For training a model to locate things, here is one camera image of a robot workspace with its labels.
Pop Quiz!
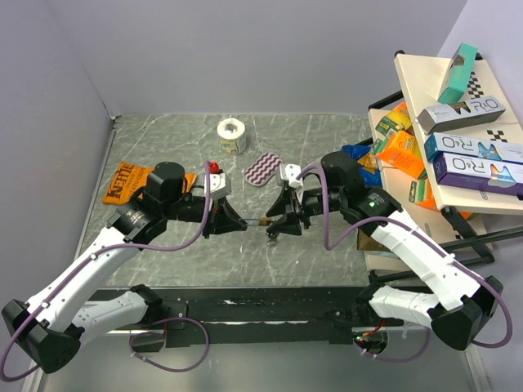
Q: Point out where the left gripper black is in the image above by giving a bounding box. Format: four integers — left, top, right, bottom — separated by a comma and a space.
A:
163, 194, 247, 238

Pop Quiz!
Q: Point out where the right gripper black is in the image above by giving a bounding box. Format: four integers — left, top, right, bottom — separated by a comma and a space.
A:
266, 186, 345, 237

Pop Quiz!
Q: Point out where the small brass padlock with keys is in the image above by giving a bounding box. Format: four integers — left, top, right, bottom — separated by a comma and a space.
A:
244, 216, 279, 247

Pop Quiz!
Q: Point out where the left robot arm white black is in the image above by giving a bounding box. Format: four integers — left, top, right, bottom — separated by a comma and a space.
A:
2, 162, 247, 374

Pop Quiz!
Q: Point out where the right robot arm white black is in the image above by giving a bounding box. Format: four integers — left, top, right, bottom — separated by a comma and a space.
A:
267, 151, 512, 350

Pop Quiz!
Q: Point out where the pink black zigzag sponge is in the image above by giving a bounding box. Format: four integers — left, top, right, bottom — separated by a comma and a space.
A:
244, 153, 282, 187

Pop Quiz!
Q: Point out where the white tape roll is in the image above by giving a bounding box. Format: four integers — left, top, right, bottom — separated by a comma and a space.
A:
217, 118, 247, 155

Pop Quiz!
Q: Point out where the blue chips bag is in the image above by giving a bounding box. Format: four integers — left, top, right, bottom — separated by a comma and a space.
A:
342, 145, 382, 187

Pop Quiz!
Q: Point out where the orange potato chips bag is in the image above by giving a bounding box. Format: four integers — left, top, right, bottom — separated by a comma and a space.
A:
102, 161, 197, 206

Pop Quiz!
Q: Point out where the beige lower shelf board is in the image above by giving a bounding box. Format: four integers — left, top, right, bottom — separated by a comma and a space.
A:
366, 107, 495, 273

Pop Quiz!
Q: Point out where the beige shelf board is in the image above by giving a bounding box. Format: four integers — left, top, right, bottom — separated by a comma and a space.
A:
394, 54, 522, 215
366, 107, 495, 273

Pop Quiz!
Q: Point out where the orange snack box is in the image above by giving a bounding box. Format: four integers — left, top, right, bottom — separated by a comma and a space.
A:
377, 131, 426, 179

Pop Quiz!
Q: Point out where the green orange box lower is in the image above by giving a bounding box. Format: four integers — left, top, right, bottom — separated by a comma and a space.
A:
409, 179, 439, 211

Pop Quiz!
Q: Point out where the yellow green box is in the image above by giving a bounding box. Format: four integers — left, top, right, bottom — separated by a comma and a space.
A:
375, 101, 412, 137

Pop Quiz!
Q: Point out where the silver R&O box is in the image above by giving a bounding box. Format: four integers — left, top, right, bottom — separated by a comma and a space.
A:
416, 96, 506, 135

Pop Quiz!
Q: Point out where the beige upper shelf board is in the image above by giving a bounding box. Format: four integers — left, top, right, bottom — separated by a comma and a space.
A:
394, 54, 522, 215

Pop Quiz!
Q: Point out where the purple R&O box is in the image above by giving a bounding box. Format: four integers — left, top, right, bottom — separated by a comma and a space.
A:
432, 153, 522, 200

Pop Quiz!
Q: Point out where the teal box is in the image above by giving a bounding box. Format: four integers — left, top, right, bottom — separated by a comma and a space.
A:
437, 43, 477, 105

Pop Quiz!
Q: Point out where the blue R&O box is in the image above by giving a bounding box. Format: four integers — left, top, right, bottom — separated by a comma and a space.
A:
424, 132, 522, 163

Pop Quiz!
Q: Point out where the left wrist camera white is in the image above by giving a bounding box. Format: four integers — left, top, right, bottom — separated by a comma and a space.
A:
204, 161, 232, 201

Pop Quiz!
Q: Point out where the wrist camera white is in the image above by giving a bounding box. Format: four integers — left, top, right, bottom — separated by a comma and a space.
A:
204, 161, 232, 201
275, 163, 303, 189

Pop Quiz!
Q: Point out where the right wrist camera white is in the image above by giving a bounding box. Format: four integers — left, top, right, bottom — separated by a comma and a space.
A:
275, 163, 303, 189

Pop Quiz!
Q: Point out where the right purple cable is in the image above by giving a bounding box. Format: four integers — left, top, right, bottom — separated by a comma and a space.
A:
296, 162, 513, 363

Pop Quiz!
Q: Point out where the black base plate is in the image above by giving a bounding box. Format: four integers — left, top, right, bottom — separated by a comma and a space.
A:
85, 287, 405, 353

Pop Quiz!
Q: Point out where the black shelf frame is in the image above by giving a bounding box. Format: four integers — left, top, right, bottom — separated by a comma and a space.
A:
367, 48, 523, 287

